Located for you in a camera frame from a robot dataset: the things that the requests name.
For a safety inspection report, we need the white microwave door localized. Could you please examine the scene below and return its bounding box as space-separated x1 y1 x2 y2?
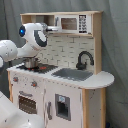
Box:
55 15 79 33

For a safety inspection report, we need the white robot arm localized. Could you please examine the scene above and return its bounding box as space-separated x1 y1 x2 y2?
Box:
0 23 47 128

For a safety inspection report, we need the wooden toy kitchen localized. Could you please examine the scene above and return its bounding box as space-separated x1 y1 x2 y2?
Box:
8 11 114 128

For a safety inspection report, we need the grey toy sink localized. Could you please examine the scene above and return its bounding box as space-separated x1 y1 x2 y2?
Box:
53 68 93 81

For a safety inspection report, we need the black toy faucet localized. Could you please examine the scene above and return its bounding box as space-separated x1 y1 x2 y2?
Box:
76 51 94 70

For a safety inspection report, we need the black toy stovetop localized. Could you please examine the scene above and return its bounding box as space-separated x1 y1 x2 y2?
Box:
19 64 56 74

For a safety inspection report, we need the silver toy pot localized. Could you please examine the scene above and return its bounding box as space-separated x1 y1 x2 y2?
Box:
23 58 39 68

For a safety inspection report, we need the right red stove knob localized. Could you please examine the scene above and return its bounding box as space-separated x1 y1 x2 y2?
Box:
31 81 37 87

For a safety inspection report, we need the red stove knob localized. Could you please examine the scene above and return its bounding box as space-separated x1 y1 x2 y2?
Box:
13 77 19 82
31 81 37 87

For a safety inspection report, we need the white fridge door with dispenser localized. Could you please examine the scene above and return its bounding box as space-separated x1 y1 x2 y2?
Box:
46 83 82 128

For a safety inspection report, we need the white oven door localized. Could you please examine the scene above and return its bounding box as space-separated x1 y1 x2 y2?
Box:
11 83 46 128

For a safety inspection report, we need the left red stove knob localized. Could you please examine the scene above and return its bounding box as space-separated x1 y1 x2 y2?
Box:
13 77 19 82

